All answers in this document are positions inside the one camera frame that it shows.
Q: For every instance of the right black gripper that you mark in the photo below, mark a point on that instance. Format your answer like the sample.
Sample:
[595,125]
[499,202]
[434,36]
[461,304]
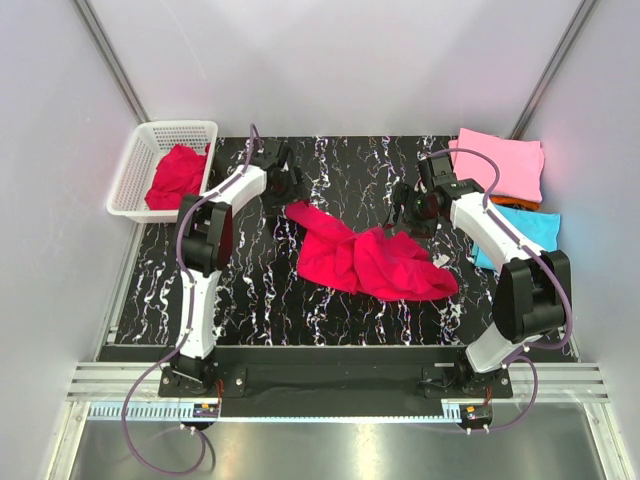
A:
[403,195]

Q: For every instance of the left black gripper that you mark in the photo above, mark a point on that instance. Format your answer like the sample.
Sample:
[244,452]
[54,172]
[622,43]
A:
[279,202]

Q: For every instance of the crimson t shirt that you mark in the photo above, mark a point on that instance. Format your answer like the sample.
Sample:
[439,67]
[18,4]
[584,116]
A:
[387,268]
[178,173]

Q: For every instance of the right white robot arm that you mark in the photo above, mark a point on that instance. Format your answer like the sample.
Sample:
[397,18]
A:
[532,305]

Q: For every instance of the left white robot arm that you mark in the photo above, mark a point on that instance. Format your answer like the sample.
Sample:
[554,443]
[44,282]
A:
[204,245]

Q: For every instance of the folded orange t shirt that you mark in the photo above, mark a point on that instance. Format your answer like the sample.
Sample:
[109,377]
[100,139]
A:
[515,203]

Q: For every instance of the crimson t shirt in basket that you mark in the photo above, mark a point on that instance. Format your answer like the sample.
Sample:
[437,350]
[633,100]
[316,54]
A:
[178,173]

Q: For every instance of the folded pink t shirt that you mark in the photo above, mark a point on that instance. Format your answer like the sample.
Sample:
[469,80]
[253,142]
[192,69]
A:
[520,164]

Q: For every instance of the folded cyan t shirt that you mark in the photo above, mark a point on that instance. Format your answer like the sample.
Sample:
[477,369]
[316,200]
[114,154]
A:
[541,228]

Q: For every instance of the white plastic basket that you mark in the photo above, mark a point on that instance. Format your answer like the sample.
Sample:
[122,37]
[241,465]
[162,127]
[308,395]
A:
[147,145]

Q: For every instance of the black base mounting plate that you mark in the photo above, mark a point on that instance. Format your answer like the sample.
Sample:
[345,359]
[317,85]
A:
[332,405]

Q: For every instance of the aluminium frame rail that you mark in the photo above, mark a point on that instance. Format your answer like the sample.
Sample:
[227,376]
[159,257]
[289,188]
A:
[555,381]

